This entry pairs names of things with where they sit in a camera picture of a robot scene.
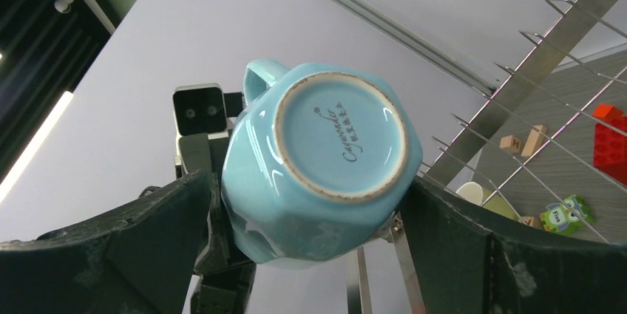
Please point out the long wooden block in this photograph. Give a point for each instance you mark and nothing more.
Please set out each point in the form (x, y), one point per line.
(534, 141)

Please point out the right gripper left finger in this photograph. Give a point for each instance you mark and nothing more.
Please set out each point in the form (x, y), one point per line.
(136, 258)

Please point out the green toy cube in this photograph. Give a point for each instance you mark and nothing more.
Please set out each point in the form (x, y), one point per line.
(565, 218)

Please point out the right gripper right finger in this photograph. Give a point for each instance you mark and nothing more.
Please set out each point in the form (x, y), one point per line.
(471, 260)

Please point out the small wooden cube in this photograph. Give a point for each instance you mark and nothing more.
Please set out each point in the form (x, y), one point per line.
(511, 144)

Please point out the ceiling security camera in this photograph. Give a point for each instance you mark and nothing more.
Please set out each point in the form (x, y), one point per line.
(63, 6)

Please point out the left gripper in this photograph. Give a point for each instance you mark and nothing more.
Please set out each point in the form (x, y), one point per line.
(226, 274)

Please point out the light blue faceted mug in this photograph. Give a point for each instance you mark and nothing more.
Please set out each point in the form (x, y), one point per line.
(318, 162)

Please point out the pale yellow faceted mug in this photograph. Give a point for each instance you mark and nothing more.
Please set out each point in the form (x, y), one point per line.
(477, 194)

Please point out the steel wire dish rack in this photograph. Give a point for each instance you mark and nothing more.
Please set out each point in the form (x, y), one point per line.
(576, 65)

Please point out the wooden letter cube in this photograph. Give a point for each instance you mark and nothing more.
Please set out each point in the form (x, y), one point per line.
(532, 221)

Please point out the red block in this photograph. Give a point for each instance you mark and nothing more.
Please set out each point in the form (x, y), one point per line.
(609, 148)

